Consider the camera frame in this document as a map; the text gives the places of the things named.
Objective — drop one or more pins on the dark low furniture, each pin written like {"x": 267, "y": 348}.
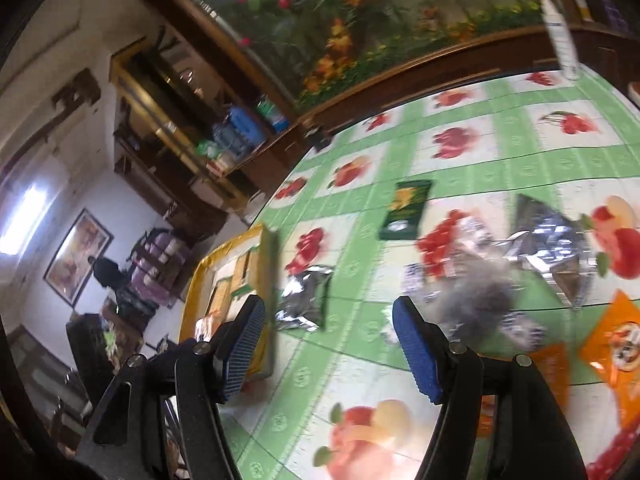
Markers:
{"x": 92, "y": 345}

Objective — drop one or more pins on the orange cartoon snack packet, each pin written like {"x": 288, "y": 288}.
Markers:
{"x": 617, "y": 345}

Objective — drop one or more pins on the flower garden wall panel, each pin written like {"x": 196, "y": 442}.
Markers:
{"x": 375, "y": 20}

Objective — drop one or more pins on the wooden wall cabinet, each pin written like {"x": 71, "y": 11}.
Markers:
{"x": 400, "y": 80}

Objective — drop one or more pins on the small dark box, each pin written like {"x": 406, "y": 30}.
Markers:
{"x": 320, "y": 139}

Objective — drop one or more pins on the stack of purple packs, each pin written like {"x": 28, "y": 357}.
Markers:
{"x": 160, "y": 255}

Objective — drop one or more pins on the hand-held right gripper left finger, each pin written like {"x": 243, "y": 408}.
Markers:
{"x": 241, "y": 345}

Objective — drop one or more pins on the yellow cardboard box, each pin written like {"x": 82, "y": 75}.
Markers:
{"x": 197, "y": 285}

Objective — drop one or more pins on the small wooden wall shelf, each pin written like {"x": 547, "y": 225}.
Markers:
{"x": 75, "y": 92}

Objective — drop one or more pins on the fruit print green tablecloth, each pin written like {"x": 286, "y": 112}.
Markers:
{"x": 500, "y": 170}

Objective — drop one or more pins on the small green packet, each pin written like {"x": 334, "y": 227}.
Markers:
{"x": 207, "y": 149}

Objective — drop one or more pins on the silver snack packet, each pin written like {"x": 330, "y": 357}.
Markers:
{"x": 305, "y": 305}
{"x": 475, "y": 295}
{"x": 550, "y": 250}

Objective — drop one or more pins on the white spray bottle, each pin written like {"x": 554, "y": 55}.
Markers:
{"x": 561, "y": 35}

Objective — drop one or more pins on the pale blue plastic jug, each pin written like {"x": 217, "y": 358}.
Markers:
{"x": 222, "y": 137}

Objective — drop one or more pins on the bright window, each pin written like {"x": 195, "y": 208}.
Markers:
{"x": 25, "y": 220}

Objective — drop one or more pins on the white small candy packet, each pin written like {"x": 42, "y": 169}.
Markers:
{"x": 475, "y": 229}
{"x": 391, "y": 332}
{"x": 414, "y": 277}

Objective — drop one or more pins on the dark green snack packet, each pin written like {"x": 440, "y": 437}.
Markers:
{"x": 405, "y": 210}

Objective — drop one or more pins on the framed wall picture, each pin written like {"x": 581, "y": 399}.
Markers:
{"x": 77, "y": 255}

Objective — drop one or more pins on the green white refill bag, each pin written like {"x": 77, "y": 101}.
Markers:
{"x": 271, "y": 111}

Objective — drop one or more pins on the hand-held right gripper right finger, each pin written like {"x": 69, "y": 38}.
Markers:
{"x": 419, "y": 350}

